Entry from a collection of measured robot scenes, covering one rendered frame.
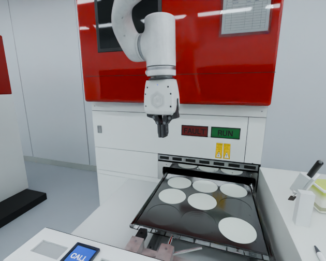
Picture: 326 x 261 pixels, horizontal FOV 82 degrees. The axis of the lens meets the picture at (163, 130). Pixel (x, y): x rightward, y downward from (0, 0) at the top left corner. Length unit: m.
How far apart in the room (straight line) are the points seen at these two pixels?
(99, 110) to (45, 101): 2.57
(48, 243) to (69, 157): 2.96
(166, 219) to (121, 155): 0.49
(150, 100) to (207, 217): 0.39
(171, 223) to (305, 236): 0.32
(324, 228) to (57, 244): 0.60
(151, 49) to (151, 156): 0.55
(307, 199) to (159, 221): 0.38
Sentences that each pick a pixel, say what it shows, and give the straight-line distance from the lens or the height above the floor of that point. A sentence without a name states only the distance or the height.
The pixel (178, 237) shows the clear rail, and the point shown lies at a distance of 0.57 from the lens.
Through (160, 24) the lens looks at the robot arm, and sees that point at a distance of 0.54.
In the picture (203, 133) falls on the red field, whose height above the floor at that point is 1.09.
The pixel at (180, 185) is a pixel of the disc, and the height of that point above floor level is 0.90.
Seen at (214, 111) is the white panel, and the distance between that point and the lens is 0.82.
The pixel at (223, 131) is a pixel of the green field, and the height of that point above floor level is 1.10.
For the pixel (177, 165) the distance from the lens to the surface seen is 0.90.
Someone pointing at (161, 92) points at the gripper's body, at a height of 1.27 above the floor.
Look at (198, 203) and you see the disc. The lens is 0.70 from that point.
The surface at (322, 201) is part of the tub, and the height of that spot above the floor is 1.00.
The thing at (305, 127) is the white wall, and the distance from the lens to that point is 2.48.
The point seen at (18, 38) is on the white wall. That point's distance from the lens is 3.89.
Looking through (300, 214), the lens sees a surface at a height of 1.00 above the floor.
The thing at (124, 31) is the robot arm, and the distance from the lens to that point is 0.57.
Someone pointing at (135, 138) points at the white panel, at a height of 1.04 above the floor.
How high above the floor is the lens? 1.28
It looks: 13 degrees down
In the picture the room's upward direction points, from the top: straight up
